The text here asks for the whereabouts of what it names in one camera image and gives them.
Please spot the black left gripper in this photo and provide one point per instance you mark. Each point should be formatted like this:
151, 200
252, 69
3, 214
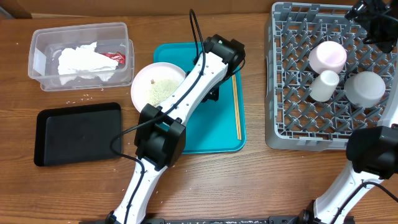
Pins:
214, 93

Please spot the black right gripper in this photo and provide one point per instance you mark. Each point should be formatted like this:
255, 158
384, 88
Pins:
388, 38

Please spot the wooden chopstick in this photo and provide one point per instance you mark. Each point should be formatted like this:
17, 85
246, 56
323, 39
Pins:
235, 109

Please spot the large white plate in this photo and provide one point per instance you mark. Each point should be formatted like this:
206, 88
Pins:
155, 83

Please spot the small pink bowl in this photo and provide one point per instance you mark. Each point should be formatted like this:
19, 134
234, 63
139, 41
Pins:
328, 55

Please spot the grey bowl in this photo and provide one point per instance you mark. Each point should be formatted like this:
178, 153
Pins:
364, 89

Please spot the cream cup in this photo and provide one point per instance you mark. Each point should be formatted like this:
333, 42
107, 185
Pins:
323, 87

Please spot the red snack wrapper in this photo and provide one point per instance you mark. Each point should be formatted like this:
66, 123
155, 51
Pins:
116, 57

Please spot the white napkin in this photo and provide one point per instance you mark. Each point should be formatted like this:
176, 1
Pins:
84, 59

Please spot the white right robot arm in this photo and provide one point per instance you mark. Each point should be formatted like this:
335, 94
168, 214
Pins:
371, 152

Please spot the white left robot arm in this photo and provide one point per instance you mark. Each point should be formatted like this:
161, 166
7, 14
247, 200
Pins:
161, 131

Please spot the grey dishwasher rack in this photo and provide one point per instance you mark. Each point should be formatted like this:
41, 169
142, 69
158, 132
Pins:
293, 120

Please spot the clear plastic waste bin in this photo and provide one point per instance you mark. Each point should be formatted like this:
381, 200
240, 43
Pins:
47, 45

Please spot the teal serving tray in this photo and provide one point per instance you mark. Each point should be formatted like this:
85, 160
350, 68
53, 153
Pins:
215, 126

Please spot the black tray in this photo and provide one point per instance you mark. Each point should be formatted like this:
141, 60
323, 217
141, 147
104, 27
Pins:
77, 134

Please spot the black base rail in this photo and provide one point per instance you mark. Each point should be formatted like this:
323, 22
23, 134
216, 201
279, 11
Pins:
271, 220

